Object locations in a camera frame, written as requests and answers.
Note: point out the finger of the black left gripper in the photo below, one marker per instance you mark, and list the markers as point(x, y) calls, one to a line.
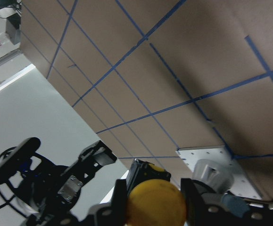
point(89, 162)

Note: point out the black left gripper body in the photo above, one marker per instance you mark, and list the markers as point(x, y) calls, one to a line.
point(37, 182)

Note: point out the yellow push button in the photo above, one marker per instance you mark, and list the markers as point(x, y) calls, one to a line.
point(152, 199)

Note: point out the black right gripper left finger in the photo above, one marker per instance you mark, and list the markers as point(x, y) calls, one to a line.
point(118, 203)

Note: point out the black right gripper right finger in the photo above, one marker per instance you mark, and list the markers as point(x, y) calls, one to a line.
point(194, 203)

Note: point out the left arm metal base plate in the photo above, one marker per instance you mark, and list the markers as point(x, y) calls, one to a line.
point(214, 166)

